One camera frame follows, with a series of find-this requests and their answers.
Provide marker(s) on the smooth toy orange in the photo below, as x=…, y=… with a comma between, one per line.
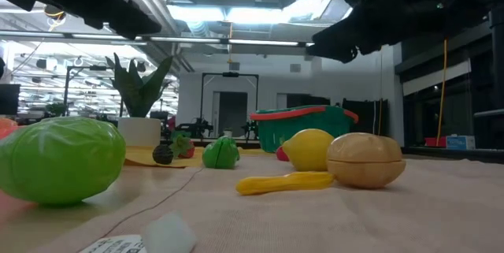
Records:
x=6, y=127

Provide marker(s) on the yellow cloth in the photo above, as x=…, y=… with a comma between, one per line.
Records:
x=141, y=157

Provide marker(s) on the white cloth label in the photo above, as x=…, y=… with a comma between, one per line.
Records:
x=169, y=233

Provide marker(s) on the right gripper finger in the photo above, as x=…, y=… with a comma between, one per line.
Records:
x=362, y=32

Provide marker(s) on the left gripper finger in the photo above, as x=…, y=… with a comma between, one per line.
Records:
x=122, y=20

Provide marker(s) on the small red toy tomato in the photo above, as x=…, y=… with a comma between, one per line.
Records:
x=281, y=154

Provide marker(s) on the yellow toy banana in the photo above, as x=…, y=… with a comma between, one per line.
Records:
x=285, y=182

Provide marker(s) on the red bin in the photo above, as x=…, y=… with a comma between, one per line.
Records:
x=435, y=142

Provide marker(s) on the teal basket orange rim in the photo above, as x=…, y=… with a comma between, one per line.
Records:
x=303, y=127

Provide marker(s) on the black panel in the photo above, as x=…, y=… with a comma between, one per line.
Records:
x=366, y=117

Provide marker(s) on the tan toy potato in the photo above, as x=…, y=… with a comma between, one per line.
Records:
x=366, y=160

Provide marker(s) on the black background rig frame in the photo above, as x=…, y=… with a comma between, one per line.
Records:
x=212, y=74

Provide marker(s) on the black vertical post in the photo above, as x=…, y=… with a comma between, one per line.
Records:
x=497, y=87

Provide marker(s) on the pale pink cloth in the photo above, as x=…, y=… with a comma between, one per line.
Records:
x=354, y=221

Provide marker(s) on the green toy cabbage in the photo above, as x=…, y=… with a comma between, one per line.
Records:
x=59, y=160

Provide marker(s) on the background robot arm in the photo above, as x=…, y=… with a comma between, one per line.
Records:
x=197, y=127

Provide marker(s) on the yellow toy lemon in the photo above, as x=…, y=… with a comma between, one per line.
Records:
x=309, y=150

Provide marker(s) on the blue white box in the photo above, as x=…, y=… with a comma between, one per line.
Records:
x=460, y=142

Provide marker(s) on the dark toy blackberry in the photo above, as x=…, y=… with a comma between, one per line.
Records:
x=162, y=154

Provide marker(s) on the red toy strawberry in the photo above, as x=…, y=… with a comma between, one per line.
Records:
x=183, y=146

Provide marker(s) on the artificial plant white pot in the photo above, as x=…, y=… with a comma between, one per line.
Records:
x=138, y=99

